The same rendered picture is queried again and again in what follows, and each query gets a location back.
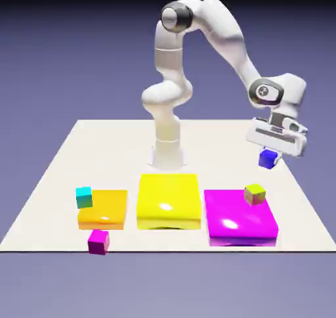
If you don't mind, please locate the small magenta cube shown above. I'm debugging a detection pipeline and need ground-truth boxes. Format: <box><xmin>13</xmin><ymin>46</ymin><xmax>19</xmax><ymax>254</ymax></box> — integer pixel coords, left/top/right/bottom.
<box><xmin>87</xmin><ymin>229</ymin><xmax>110</xmax><ymax>256</ymax></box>

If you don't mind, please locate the large magenta box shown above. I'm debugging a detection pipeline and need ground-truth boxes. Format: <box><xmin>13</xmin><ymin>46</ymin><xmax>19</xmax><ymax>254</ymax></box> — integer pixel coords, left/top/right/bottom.
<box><xmin>203</xmin><ymin>189</ymin><xmax>280</xmax><ymax>247</ymax></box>

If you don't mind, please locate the large yellow box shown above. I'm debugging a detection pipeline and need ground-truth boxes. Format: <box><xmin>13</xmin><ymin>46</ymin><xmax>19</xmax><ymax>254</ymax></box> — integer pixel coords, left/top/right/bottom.
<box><xmin>136</xmin><ymin>173</ymin><xmax>202</xmax><ymax>231</ymax></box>

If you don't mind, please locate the small blue cube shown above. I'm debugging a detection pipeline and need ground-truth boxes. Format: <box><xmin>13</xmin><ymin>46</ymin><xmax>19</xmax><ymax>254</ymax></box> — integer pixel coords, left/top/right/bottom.
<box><xmin>258</xmin><ymin>148</ymin><xmax>278</xmax><ymax>170</ymax></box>

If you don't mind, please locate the small cyan cube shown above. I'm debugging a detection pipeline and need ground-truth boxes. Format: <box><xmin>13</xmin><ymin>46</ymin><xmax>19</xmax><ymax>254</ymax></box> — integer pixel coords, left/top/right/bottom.
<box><xmin>75</xmin><ymin>186</ymin><xmax>94</xmax><ymax>210</ymax></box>

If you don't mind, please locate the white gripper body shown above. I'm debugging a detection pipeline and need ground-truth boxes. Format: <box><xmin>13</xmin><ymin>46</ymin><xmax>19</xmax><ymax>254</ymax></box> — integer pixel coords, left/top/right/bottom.
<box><xmin>245</xmin><ymin>117</ymin><xmax>308</xmax><ymax>158</ymax></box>

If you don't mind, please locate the small yellow-green cube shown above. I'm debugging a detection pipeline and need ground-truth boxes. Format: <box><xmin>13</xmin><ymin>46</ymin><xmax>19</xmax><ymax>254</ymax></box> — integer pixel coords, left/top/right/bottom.
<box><xmin>243</xmin><ymin>183</ymin><xmax>266</xmax><ymax>206</ymax></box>

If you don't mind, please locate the large orange box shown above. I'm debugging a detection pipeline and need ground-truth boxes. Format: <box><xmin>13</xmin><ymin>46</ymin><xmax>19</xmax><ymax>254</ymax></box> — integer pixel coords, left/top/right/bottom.
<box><xmin>77</xmin><ymin>189</ymin><xmax>129</xmax><ymax>231</ymax></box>

